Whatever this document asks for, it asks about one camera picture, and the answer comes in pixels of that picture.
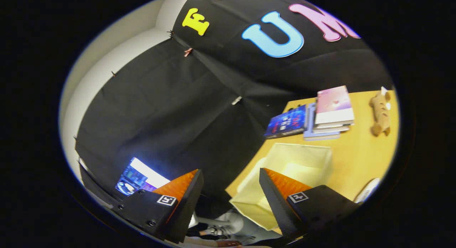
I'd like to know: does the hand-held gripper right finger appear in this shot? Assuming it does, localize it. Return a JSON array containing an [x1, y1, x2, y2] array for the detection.
[[259, 167, 360, 241]]

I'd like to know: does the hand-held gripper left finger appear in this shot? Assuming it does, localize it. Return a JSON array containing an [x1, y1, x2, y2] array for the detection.
[[113, 169, 204, 244]]

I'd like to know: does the cream fabric storage box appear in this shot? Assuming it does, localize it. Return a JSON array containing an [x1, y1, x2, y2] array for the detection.
[[230, 143, 334, 231]]

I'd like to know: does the white shoe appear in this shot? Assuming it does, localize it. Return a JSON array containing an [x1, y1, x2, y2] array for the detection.
[[354, 178, 381, 205]]

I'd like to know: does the grey swivel chair base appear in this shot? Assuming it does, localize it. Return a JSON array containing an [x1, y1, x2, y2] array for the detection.
[[194, 211, 282, 247]]

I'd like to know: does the computer monitor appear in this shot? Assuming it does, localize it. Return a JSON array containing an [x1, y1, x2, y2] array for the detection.
[[115, 157, 171, 197]]

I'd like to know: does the dark blue book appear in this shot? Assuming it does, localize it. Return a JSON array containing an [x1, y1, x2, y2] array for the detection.
[[264, 105, 307, 139]]

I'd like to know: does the light blue book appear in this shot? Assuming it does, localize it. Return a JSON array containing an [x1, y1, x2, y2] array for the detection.
[[304, 103, 341, 141]]

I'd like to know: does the black backdrop cloth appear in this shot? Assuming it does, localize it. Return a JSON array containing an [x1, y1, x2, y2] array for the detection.
[[75, 0, 394, 206]]

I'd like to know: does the pink cover book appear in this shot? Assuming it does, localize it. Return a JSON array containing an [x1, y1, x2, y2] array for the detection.
[[315, 85, 355, 126]]

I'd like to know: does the brown bread plush toy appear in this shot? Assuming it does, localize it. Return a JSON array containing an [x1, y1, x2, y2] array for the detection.
[[369, 86, 392, 136]]

